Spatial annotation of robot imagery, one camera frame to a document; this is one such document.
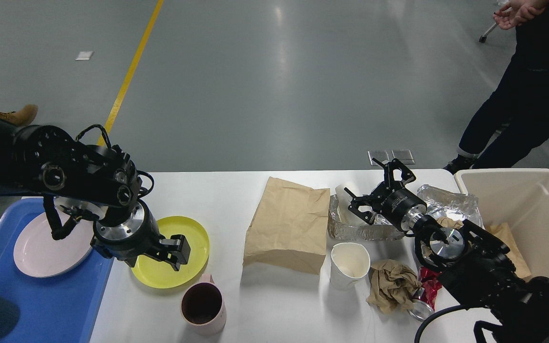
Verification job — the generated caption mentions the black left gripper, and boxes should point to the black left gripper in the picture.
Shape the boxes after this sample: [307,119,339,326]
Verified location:
[91,200,191,272]

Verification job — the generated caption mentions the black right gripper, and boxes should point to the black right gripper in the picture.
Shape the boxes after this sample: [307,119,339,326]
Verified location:
[344,158,428,232]

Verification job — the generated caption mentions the pink mug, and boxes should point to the pink mug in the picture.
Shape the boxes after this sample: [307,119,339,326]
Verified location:
[180,273,227,336]

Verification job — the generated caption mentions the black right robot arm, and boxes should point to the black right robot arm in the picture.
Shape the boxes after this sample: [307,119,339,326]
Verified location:
[348,159,549,343]

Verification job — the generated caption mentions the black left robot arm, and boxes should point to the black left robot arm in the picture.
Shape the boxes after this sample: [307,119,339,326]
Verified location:
[11,124,191,272]

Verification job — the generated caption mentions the bare hand of bystander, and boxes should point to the bare hand of bystander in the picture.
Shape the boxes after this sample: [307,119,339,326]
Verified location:
[493,0,549,30]

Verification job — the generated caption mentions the yellow plate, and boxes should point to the yellow plate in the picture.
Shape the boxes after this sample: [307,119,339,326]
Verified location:
[131,216,211,289]

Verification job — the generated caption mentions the aluminium foil tray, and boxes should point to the aluminium foil tray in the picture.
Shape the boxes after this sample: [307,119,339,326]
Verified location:
[327,195,405,241]

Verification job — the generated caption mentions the metal floor socket plates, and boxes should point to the metal floor socket plates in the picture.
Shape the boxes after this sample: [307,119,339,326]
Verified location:
[367,149,416,166]

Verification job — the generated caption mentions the white paper cup in tray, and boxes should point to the white paper cup in tray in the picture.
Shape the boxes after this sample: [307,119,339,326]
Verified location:
[335,182,367,226]

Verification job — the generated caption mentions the crumpled foil sheet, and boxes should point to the crumpled foil sheet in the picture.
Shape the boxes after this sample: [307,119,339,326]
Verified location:
[417,184,484,229]

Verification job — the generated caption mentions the crumpled brown paper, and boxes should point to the crumpled brown paper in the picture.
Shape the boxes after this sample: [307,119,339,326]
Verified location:
[366,259,421,314]

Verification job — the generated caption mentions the red wrapper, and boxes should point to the red wrapper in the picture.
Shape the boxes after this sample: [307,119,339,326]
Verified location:
[419,266,442,311]

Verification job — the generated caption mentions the brown paper bag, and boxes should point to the brown paper bag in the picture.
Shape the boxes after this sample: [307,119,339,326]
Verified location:
[243,177,330,275]

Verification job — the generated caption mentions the blue plastic tray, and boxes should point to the blue plastic tray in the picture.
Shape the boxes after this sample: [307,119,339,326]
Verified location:
[0,198,113,343]

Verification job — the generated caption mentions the pink plate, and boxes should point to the pink plate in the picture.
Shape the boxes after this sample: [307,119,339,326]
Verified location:
[13,213,93,278]

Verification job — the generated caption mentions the metal can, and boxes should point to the metal can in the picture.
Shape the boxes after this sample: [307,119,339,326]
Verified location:
[407,292,435,322]

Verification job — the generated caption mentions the brown paper in bin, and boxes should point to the brown paper in bin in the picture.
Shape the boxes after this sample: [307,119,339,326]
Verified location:
[486,223,532,280]

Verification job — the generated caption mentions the beige plastic bin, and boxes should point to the beige plastic bin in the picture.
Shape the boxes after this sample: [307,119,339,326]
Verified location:
[455,169,549,280]

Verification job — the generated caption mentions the office chair base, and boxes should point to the office chair base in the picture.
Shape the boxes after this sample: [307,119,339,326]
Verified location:
[478,0,509,43]

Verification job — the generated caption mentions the person in dark jeans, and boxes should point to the person in dark jeans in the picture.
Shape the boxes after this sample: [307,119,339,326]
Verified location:
[445,4,549,174]

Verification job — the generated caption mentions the white floor marker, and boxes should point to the white floor marker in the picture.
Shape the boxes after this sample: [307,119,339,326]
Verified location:
[75,51,94,61]

